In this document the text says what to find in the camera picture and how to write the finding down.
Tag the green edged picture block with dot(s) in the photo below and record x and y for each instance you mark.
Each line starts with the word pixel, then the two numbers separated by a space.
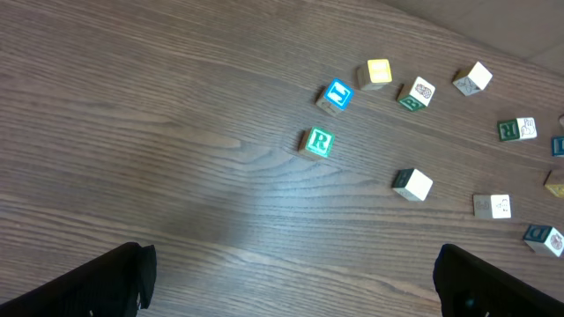
pixel 544 239

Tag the green R letter block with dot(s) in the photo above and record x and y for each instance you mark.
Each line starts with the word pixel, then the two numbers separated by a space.
pixel 316 143

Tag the green B picture block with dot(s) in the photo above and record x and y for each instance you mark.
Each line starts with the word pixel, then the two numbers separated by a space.
pixel 417 95

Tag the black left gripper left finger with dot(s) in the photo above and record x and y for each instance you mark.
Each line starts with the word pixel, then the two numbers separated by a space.
pixel 118 283

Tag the blue top block left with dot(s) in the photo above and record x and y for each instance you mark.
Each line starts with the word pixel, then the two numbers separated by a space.
pixel 335 98

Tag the yellow block red picture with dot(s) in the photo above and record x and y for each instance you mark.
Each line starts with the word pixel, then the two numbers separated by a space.
pixel 554 182

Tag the white picture block centre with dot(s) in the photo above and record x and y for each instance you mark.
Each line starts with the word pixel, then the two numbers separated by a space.
pixel 517 129

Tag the white butterfly block top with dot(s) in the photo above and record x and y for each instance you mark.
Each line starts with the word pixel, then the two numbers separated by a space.
pixel 473 79

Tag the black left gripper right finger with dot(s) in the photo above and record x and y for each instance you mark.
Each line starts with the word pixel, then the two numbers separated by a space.
pixel 469 286

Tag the white block lower left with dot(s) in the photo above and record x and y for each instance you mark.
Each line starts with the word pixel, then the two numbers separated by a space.
pixel 412 185

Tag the yellow top block left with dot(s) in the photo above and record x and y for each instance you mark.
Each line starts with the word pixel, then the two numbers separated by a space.
pixel 374 74

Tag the blue T umbrella block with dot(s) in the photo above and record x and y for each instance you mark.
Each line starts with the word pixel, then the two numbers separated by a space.
pixel 557 144

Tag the plain white wooden block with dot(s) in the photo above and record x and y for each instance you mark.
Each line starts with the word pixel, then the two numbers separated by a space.
pixel 492 206

